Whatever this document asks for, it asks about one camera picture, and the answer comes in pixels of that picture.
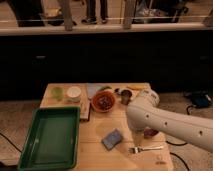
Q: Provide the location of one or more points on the blue sponge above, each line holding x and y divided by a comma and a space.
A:
112, 139

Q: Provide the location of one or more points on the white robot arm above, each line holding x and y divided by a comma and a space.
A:
143, 112

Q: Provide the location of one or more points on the green plastic tray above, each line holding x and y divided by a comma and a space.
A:
52, 140

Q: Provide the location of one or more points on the white cloth with vegetable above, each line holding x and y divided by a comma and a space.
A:
92, 89

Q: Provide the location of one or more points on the orange bowl with contents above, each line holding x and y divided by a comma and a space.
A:
103, 101

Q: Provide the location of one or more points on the metal cup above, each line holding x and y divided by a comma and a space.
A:
126, 96

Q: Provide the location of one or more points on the yellow banana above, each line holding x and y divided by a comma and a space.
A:
137, 87

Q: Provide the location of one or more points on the white cup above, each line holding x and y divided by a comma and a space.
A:
74, 93

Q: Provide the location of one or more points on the dark purple bowl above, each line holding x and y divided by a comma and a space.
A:
149, 133

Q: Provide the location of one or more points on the silver fork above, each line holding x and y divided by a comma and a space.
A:
135, 150

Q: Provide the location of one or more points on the black box on floor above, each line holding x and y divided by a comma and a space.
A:
201, 100

